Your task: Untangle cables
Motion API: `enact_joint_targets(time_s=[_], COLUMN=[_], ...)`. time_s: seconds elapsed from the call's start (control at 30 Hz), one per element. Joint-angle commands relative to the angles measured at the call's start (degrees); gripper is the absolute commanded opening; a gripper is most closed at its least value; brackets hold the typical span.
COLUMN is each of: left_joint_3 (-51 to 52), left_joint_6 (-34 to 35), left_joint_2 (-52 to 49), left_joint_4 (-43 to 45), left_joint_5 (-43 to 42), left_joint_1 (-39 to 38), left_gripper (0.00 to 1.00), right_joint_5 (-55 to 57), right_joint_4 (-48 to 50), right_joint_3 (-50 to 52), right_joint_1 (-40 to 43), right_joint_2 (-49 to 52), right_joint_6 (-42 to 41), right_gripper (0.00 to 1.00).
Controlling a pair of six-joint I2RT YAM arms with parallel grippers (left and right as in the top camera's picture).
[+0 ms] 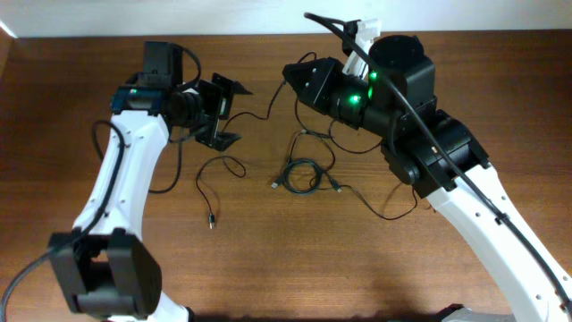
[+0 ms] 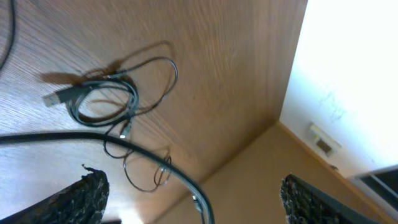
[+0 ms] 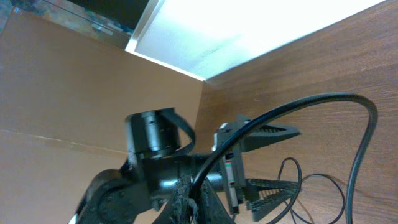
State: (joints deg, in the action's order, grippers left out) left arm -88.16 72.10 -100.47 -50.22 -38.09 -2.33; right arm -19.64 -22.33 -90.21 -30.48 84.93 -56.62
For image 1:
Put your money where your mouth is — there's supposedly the black braided usb cable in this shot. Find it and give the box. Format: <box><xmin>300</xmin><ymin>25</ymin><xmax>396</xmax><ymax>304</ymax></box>
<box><xmin>285</xmin><ymin>96</ymin><xmax>419</xmax><ymax>222</ymax></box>

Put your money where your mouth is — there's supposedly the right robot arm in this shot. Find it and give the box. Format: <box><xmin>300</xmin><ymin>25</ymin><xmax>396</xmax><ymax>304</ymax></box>
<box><xmin>282</xmin><ymin>35</ymin><xmax>571</xmax><ymax>321</ymax></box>

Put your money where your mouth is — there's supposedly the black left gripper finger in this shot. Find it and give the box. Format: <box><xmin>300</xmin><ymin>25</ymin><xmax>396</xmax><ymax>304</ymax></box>
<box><xmin>209</xmin><ymin>131</ymin><xmax>242</xmax><ymax>152</ymax></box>
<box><xmin>212</xmin><ymin>72</ymin><xmax>252</xmax><ymax>107</ymax></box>

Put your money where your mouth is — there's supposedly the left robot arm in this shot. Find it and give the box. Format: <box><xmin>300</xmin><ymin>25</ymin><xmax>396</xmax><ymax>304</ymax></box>
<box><xmin>48</xmin><ymin>73</ymin><xmax>248</xmax><ymax>321</ymax></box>

